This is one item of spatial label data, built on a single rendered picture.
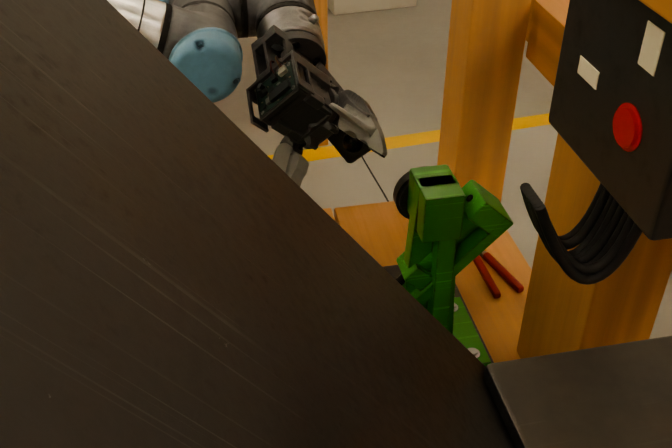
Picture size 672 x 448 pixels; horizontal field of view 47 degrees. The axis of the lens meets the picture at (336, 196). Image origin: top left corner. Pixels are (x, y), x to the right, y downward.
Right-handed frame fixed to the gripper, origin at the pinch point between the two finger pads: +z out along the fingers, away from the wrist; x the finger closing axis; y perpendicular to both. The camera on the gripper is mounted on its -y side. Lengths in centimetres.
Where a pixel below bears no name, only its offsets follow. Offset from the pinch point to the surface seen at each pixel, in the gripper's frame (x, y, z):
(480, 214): 5.2, -21.3, -4.2
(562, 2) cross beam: 24, -31, -35
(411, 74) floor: -73, -195, -225
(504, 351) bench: -7.5, -43.6, 1.5
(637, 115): 28.8, 5.2, 15.2
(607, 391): 16.3, -4.5, 27.5
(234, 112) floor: -131, -129, -203
